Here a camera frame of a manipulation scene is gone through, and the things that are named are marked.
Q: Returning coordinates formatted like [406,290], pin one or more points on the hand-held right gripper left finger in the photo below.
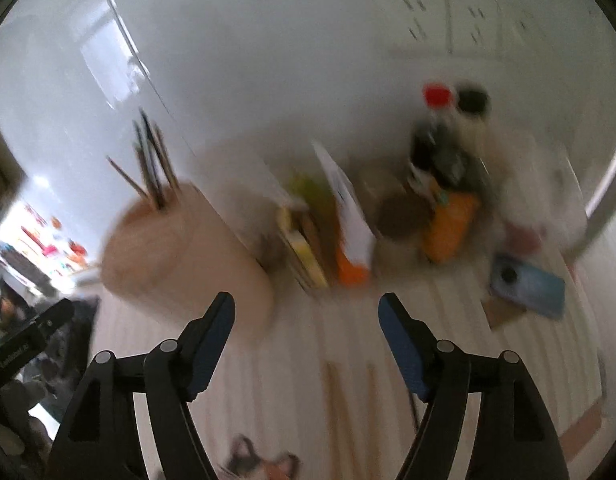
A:
[210,350]

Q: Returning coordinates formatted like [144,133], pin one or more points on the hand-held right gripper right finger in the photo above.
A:
[403,350]

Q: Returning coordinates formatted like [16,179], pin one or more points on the beige round utensil holder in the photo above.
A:
[182,265]

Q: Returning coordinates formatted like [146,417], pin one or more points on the light wooden chopstick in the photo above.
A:
[127,177]
[166,157]

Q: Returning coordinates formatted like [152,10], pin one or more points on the orange packet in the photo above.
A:
[353,270]

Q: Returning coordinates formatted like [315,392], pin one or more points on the striped cat print mat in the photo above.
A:
[308,340]

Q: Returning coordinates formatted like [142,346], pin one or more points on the brown card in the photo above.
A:
[500,316]

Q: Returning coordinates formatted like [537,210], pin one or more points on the yellow carton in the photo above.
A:
[305,255]

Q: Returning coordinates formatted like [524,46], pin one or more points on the blue smartphone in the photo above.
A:
[530,285]

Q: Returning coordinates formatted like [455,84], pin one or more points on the red item in bag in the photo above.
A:
[523,237]

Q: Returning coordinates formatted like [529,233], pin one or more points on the yellow green bag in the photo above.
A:
[310,190]

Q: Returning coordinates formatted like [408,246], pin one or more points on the clear plastic bag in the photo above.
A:
[548,190]

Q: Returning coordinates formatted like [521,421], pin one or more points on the black cap dark bottle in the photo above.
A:
[465,130]

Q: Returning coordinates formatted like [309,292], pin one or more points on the red cap dark bottle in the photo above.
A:
[433,110]

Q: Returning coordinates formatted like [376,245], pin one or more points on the colourful wall stickers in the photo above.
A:
[42,245]

